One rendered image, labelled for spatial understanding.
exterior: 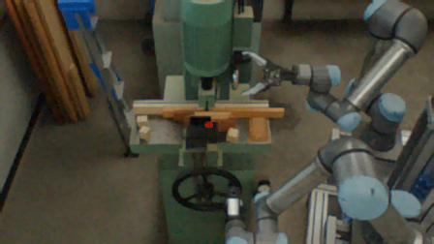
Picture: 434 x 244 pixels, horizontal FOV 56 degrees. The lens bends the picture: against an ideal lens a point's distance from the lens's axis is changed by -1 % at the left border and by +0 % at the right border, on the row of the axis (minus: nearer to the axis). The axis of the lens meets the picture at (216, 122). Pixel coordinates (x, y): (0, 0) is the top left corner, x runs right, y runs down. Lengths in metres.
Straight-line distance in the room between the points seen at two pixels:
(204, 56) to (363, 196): 0.77
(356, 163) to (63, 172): 2.18
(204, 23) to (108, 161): 1.68
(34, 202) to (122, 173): 0.57
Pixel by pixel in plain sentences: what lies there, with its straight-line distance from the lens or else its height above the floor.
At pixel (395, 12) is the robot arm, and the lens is 1.61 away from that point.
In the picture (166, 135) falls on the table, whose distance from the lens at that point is 1.76.
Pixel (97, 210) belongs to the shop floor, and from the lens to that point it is 2.68.
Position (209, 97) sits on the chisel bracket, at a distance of 1.69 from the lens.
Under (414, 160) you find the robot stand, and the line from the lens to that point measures 1.66.
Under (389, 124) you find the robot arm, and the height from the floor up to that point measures 0.98.
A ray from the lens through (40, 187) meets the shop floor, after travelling 2.90.
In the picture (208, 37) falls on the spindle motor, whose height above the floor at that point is 1.38.
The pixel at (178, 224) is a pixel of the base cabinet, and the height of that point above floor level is 0.25.
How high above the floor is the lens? 2.19
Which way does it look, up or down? 46 degrees down
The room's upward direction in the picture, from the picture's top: 1 degrees clockwise
